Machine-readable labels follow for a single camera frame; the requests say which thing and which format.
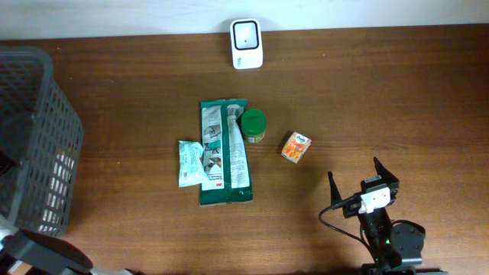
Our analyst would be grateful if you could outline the green lid seasoning jar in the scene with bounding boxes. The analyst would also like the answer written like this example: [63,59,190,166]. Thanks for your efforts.
[241,109,267,143]

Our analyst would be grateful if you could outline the black camera cable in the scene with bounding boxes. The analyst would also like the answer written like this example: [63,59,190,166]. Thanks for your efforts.
[318,194,374,253]

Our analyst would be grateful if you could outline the white barcode scanner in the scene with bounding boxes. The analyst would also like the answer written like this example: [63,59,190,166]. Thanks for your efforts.
[229,18,264,70]

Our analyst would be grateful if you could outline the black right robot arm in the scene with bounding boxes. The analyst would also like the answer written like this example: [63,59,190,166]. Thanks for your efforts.
[319,158,426,274]

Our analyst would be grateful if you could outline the grey plastic mesh basket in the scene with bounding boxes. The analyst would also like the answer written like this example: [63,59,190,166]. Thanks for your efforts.
[1,47,84,238]

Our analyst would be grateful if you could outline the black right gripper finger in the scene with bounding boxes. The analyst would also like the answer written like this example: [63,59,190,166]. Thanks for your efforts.
[374,157,400,187]
[328,171,342,205]

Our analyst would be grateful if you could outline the orange Kleenex tissue pack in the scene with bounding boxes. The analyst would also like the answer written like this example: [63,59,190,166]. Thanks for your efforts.
[281,132,312,163]

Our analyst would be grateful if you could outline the light green small pouch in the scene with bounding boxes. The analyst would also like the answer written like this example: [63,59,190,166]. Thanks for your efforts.
[179,141,210,188]

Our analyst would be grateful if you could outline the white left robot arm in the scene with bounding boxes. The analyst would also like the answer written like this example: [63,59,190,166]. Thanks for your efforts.
[1,229,136,275]

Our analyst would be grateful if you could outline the green white package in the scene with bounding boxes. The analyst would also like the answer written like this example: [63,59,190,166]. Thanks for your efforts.
[199,99,253,206]

